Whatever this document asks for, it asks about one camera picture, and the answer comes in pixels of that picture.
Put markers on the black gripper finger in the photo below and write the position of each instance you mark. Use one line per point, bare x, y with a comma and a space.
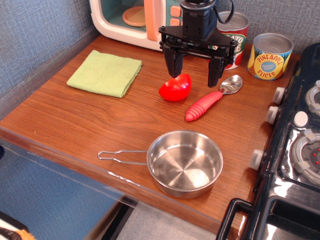
173, 59
216, 68

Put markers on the toy microwave oven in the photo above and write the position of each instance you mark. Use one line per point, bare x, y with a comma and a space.
135, 22

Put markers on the red plastic tomato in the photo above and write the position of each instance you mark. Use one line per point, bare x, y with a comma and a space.
176, 89

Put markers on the black toy stove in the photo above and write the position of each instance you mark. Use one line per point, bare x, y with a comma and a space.
286, 203

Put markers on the spoon with red handle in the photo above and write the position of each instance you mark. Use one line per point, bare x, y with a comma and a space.
229, 86

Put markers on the pineapple slices can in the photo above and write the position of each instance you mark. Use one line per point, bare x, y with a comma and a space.
269, 56

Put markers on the clear acrylic barrier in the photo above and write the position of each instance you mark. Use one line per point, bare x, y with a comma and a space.
46, 199

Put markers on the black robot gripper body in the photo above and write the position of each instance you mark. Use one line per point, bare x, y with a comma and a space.
198, 33

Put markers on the stainless steel pot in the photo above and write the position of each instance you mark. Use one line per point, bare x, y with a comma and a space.
184, 164

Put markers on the tomato can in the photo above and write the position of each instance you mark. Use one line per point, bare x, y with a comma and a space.
237, 28

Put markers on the green folded cloth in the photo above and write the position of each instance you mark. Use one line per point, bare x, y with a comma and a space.
105, 74

